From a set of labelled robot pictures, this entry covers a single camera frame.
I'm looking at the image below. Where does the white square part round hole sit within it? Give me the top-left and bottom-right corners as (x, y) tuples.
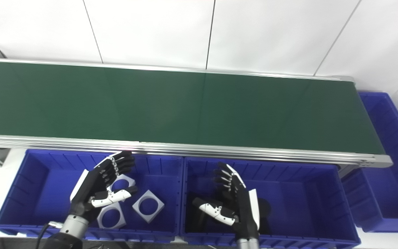
(132, 190), (165, 223)
(96, 202), (126, 229)
(107, 174), (136, 203)

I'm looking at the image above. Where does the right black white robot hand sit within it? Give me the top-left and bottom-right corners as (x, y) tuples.
(192, 162), (260, 241)

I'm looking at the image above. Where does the blue bin with black parts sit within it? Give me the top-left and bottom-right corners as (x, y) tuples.
(180, 156), (361, 249)

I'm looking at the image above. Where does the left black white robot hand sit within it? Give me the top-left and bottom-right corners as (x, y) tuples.
(69, 150), (139, 222)

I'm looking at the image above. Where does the green conveyor belt aluminium frame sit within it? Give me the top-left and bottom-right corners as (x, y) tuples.
(0, 57), (393, 169)

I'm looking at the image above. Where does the blue bin with white parts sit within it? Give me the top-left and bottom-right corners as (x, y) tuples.
(0, 149), (185, 244)

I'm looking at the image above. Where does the black wrist cable with plug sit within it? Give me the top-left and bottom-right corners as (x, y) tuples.
(38, 221), (65, 249)

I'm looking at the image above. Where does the empty blue plastic bin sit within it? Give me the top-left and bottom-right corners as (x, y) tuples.
(341, 91), (398, 233)

